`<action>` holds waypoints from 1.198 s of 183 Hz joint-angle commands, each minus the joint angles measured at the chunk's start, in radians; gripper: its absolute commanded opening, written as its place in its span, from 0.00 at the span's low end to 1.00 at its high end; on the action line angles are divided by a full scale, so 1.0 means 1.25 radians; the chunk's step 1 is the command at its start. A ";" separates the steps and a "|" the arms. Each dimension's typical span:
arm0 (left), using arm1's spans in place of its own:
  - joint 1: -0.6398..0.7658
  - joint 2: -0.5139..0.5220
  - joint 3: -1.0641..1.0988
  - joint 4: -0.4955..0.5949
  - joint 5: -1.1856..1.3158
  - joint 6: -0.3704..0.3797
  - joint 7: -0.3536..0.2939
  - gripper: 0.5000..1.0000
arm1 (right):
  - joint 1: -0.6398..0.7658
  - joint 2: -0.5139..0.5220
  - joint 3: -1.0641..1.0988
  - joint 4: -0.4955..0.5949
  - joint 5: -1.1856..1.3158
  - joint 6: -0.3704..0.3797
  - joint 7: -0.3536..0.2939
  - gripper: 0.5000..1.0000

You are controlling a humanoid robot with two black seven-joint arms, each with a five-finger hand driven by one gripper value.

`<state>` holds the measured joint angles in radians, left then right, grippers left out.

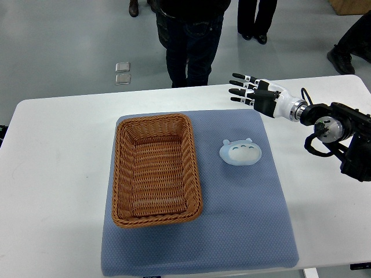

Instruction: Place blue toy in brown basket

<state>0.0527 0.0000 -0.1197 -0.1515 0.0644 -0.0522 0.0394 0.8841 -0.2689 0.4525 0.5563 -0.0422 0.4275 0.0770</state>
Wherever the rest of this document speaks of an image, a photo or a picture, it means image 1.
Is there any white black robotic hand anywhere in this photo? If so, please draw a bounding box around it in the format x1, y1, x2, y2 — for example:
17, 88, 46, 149
229, 73, 308, 122

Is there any blue plush toy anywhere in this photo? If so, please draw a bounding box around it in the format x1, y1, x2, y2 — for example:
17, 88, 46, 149
219, 138, 262, 166

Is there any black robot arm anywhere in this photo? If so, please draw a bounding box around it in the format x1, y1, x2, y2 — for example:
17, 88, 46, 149
297, 103, 370, 182

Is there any brown wicker basket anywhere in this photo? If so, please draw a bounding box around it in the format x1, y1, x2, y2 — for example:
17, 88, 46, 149
111, 114, 203, 228

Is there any person in black trousers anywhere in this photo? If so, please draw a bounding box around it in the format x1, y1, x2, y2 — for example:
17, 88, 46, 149
237, 0, 278, 45

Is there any person in dark jeans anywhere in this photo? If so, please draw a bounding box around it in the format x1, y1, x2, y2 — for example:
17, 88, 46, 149
157, 1, 231, 88

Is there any person with black boot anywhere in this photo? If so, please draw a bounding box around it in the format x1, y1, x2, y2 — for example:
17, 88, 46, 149
327, 10, 370, 75

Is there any wooden box corner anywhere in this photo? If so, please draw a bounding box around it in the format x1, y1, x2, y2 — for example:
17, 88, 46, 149
329, 0, 370, 16

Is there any blue quilted mat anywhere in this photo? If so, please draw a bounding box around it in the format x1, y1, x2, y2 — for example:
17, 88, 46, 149
101, 109, 299, 277

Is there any upper metal floor plate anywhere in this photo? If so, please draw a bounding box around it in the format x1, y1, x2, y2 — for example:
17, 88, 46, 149
115, 62, 130, 72

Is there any metal floor plate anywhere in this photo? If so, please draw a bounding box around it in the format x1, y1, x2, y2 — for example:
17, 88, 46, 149
115, 62, 130, 72
115, 74, 131, 85

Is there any lower metal floor plate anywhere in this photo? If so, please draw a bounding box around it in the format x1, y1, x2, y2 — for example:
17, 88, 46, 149
115, 74, 131, 85

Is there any brown shoes person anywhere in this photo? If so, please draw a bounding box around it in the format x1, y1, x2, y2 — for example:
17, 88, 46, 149
128, 0, 139, 17

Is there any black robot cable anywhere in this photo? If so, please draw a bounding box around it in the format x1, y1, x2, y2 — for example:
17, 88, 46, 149
300, 87, 348, 158

